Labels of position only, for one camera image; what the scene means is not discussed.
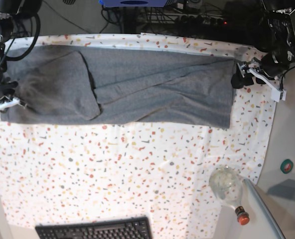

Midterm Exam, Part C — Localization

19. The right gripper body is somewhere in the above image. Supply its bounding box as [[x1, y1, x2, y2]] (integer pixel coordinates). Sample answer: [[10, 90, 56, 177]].
[[0, 81, 27, 110]]

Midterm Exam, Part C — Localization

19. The grey t-shirt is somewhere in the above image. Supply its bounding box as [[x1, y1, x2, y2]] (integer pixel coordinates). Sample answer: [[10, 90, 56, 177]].
[[0, 45, 235, 129]]

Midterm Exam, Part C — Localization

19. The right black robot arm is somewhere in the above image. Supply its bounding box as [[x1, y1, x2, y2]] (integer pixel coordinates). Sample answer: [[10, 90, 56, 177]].
[[0, 0, 42, 112]]

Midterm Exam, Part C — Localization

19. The black keyboard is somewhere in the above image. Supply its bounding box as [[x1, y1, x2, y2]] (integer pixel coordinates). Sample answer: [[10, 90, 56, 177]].
[[35, 217, 153, 239]]

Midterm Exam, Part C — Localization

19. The clear glass bottle red cap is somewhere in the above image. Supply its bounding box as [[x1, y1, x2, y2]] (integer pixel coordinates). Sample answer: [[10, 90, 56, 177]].
[[209, 165, 250, 226]]

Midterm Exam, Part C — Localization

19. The terrazzo pattern tablecloth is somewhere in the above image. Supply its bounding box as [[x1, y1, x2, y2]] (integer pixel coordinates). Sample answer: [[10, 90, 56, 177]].
[[0, 32, 284, 239]]

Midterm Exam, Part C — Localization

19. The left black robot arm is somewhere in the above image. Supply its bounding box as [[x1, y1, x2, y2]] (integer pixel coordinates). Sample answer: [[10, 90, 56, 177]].
[[231, 0, 295, 93]]

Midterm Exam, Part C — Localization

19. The blue box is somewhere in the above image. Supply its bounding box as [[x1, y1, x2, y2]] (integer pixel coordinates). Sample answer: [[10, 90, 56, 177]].
[[99, 0, 176, 7]]

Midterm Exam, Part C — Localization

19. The green tape roll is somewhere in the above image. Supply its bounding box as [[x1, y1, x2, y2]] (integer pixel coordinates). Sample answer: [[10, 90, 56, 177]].
[[280, 159, 294, 174]]

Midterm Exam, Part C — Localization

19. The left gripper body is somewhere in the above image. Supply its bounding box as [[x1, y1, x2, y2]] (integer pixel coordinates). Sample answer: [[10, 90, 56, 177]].
[[231, 57, 264, 89]]

